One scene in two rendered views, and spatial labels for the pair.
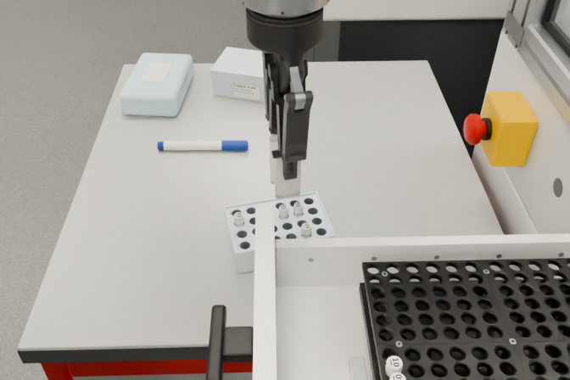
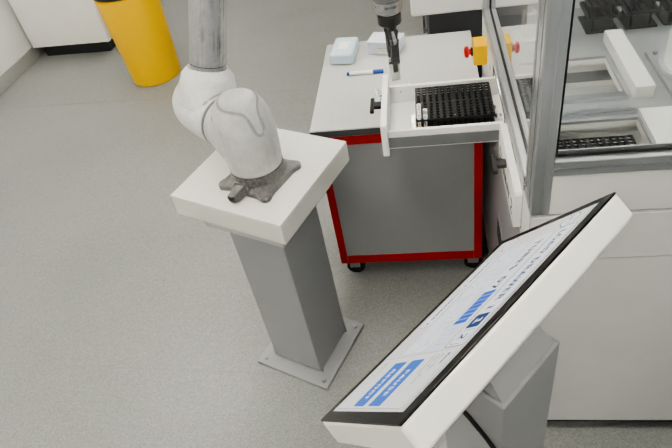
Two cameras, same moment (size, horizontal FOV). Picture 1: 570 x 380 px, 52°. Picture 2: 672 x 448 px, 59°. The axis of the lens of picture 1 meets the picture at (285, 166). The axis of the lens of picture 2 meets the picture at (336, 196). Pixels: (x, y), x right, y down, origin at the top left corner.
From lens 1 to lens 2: 1.35 m
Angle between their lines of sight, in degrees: 11
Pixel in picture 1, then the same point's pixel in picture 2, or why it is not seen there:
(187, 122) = (358, 65)
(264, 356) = (384, 103)
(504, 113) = (475, 44)
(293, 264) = (395, 93)
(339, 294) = (411, 103)
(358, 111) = (432, 54)
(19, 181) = not seen: hidden behind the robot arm
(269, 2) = (383, 12)
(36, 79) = (255, 71)
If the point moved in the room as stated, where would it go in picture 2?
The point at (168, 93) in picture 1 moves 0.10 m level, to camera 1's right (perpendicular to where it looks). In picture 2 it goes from (349, 53) to (375, 51)
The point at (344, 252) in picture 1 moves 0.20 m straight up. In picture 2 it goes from (411, 88) to (406, 28)
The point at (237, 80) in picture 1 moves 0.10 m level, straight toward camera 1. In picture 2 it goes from (378, 45) to (379, 58)
